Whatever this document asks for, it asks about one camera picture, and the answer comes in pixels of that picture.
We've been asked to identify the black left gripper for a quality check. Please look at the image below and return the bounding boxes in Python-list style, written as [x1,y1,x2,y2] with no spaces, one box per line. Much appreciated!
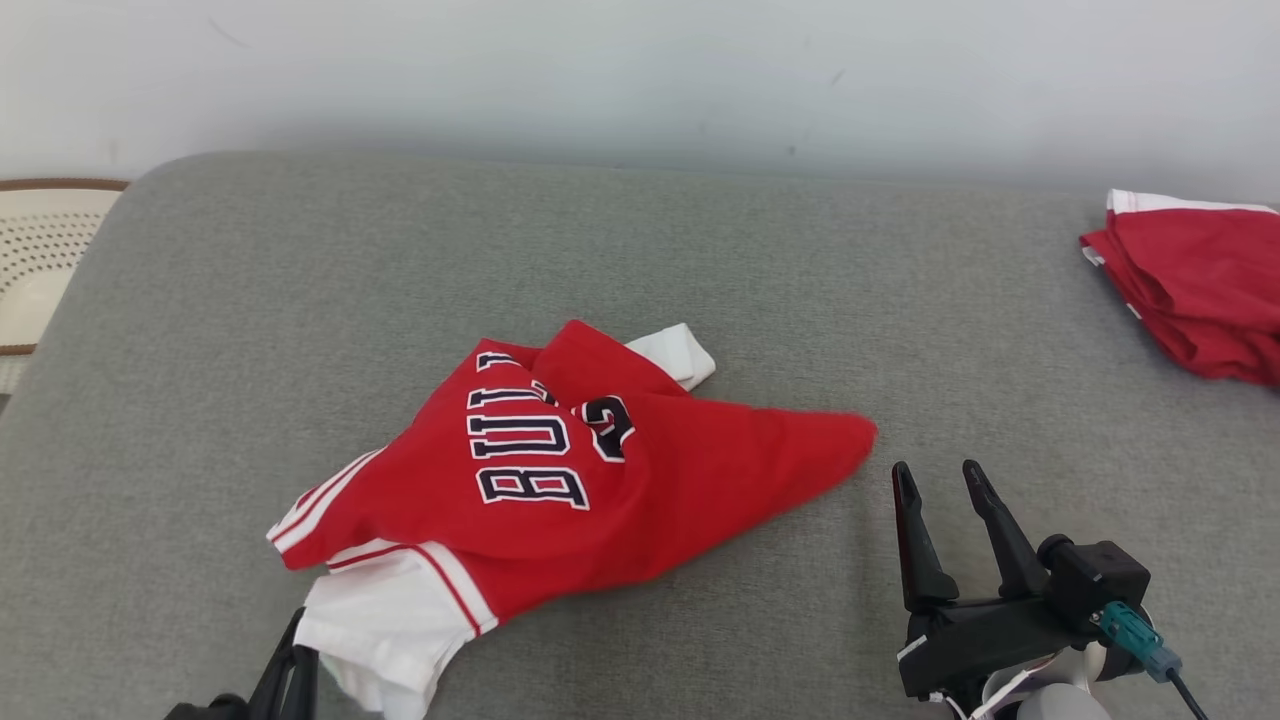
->
[165,608,319,720]

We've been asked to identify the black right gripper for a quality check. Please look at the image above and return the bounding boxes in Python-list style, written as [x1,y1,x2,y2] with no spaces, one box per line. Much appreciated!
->
[891,460,1096,699]

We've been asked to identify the red basketball jersey white sleeves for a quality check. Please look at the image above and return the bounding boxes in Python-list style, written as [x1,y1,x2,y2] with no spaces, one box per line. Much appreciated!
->
[266,320,878,720]

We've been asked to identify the red basketball shorts white hem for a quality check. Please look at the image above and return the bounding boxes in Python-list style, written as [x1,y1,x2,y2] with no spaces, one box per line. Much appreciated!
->
[1080,190,1280,387]

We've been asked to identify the cream perforated laundry basket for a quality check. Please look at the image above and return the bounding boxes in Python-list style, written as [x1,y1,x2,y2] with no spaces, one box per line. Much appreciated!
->
[0,178,129,356]

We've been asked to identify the teal right camera connector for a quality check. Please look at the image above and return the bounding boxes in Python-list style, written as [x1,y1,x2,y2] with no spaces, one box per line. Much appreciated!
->
[1098,602,1184,683]

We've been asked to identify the thin black camera cable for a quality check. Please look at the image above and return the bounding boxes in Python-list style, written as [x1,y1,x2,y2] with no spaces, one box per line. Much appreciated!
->
[1165,672,1211,720]

